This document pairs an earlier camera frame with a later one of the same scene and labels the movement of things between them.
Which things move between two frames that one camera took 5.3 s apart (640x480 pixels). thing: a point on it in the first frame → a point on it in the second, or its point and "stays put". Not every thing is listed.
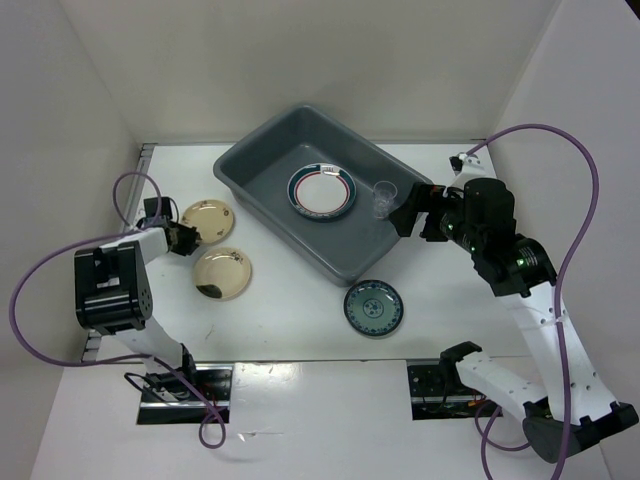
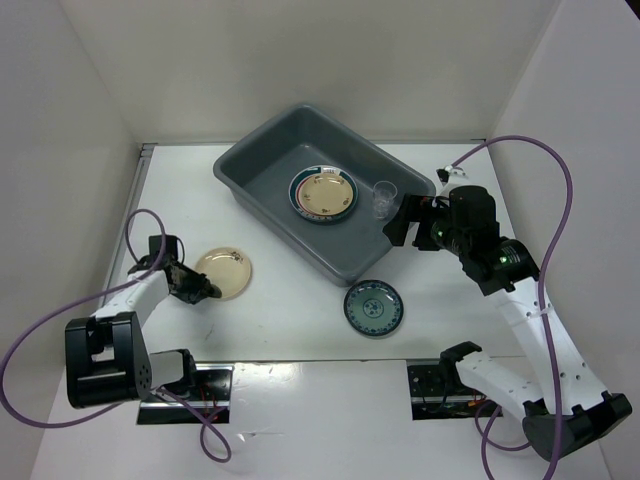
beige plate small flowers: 212,220 → 326,194
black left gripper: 190,235 → 192,295
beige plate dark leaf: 222,274 stays put
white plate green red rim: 321,191 stays put
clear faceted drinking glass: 384,192 stays put
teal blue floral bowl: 373,307 stays put
